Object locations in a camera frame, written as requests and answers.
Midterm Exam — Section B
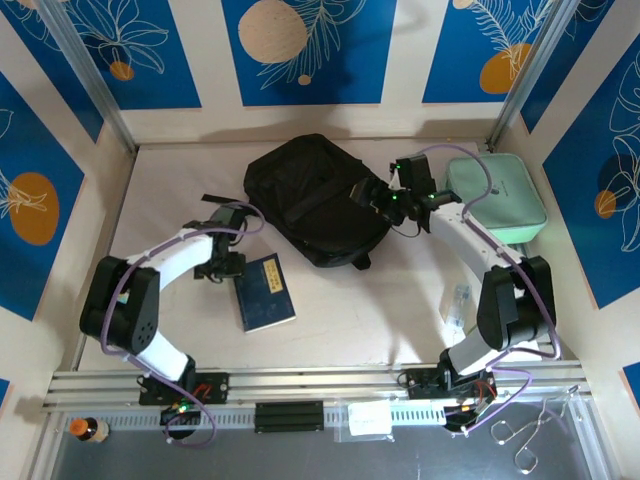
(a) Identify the thin blue yellow-label book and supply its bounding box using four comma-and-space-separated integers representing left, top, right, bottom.
234, 253, 297, 334

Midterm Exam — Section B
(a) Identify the white slotted cable duct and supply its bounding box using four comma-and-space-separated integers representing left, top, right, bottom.
62, 405, 451, 432

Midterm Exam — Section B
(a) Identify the brown bottle orange cap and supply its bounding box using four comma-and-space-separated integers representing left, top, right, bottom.
68, 417, 111, 445

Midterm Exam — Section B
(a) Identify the aluminium corner post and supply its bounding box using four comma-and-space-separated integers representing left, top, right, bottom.
487, 0, 584, 154
37, 0, 139, 154

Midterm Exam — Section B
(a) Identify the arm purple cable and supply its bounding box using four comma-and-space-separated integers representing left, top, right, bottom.
417, 143, 569, 439
99, 201, 266, 447

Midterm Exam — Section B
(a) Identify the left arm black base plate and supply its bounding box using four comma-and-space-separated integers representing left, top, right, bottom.
138, 372, 230, 406

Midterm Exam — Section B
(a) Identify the aluminium front rail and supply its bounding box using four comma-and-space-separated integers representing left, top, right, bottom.
42, 358, 594, 412

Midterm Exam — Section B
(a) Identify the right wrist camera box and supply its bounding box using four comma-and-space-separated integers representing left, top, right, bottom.
394, 153, 435, 192

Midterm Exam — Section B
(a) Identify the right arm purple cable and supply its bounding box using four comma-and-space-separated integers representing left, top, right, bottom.
417, 143, 569, 439

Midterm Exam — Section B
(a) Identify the bent metal wire hook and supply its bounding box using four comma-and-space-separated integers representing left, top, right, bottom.
489, 384, 584, 447
514, 399, 571, 476

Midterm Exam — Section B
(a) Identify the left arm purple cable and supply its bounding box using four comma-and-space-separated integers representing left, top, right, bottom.
99, 201, 266, 447

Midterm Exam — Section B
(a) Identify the clear bag with white paper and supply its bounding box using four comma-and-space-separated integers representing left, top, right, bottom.
333, 399, 396, 444

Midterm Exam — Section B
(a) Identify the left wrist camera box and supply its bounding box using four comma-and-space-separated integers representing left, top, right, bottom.
212, 202, 247, 234

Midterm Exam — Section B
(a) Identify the mint green zip pouch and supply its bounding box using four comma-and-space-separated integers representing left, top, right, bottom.
444, 152, 549, 246

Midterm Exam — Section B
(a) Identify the clear plastic packet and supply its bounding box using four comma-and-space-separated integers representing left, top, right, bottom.
438, 283, 474, 332

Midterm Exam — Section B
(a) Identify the black ribbed block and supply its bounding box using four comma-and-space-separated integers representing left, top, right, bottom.
254, 401, 325, 434

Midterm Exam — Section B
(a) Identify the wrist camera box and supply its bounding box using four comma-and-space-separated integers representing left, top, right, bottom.
212, 202, 247, 234
394, 153, 435, 192

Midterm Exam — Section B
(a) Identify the black backpack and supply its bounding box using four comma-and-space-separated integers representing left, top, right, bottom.
202, 132, 394, 271

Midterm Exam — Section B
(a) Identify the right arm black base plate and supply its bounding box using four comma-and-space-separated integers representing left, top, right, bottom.
404, 367, 499, 401

